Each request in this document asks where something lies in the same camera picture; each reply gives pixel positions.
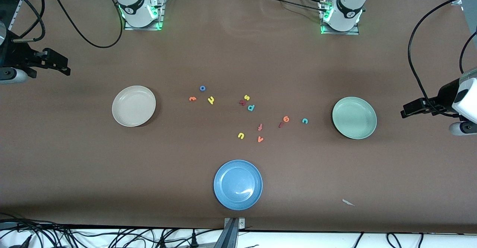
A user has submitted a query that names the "pale green plate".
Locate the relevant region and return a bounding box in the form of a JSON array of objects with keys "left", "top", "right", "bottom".
[{"left": 332, "top": 96, "right": 378, "bottom": 140}]

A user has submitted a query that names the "beige brown plate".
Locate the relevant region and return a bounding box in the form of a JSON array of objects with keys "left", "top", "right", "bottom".
[{"left": 111, "top": 85, "right": 157, "bottom": 127}]

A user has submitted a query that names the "brown paper table cover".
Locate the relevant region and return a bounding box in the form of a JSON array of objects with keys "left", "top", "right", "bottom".
[{"left": 0, "top": 0, "right": 477, "bottom": 234}]

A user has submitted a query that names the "blue plate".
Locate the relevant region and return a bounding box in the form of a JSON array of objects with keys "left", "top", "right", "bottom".
[{"left": 213, "top": 159, "right": 263, "bottom": 211}]

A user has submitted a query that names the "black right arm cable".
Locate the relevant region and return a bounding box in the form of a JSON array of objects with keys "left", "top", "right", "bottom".
[{"left": 13, "top": 0, "right": 124, "bottom": 48}]

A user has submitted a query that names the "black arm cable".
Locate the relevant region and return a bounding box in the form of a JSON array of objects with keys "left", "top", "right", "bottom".
[
  {"left": 408, "top": 0, "right": 477, "bottom": 116},
  {"left": 13, "top": 0, "right": 124, "bottom": 48}
]

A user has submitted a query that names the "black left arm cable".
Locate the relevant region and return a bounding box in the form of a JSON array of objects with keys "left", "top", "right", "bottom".
[{"left": 408, "top": 0, "right": 477, "bottom": 116}]

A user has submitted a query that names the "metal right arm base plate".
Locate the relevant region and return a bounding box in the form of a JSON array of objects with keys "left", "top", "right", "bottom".
[{"left": 123, "top": 0, "right": 165, "bottom": 31}]

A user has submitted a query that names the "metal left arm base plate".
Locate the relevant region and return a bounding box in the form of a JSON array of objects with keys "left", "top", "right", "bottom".
[{"left": 319, "top": 0, "right": 360, "bottom": 36}]

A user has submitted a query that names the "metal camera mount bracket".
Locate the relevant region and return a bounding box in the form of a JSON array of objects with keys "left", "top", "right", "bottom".
[{"left": 218, "top": 217, "right": 246, "bottom": 248}]

